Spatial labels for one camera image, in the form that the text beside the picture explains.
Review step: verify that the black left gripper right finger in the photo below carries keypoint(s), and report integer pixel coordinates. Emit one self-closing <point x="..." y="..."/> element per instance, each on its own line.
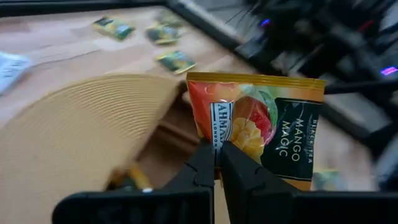
<point x="242" y="174"/>

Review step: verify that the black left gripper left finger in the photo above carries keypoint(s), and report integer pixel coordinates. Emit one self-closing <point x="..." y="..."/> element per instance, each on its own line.
<point x="202" y="168"/>

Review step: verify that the brown wooden tea box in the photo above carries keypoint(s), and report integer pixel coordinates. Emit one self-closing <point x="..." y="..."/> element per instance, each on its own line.
<point x="169" y="146"/>

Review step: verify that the mango black tea packet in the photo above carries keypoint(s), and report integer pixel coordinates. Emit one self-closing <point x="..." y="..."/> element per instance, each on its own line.
<point x="140" y="179"/>
<point x="264" y="124"/>

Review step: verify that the green yellow tea packet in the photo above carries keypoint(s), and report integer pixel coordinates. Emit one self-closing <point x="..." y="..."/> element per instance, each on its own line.
<point x="113" y="27"/>
<point x="328" y="180"/>
<point x="176" y="61"/>
<point x="161" y="33"/>
<point x="169" y="17"/>

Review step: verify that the orange white tea packet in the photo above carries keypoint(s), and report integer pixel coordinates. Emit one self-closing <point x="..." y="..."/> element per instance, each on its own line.
<point x="12" y="71"/>

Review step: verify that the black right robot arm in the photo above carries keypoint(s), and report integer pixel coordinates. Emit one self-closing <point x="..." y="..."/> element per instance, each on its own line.
<point x="311" y="37"/>

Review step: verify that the round woven placemat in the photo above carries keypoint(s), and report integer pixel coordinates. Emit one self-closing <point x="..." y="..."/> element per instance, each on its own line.
<point x="77" y="130"/>

